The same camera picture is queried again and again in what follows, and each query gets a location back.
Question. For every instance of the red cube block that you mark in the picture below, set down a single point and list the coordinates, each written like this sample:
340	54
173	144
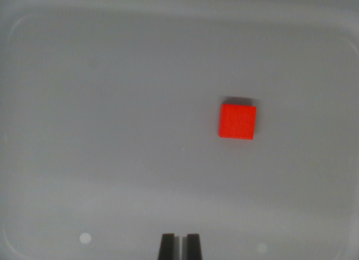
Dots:
237	121

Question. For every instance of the grey plastic tray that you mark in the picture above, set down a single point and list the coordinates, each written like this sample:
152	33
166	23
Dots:
112	117

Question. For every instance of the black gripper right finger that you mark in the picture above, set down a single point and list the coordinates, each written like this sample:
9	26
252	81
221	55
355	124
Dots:
193	248

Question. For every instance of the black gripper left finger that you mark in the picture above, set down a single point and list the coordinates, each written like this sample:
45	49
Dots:
167	248

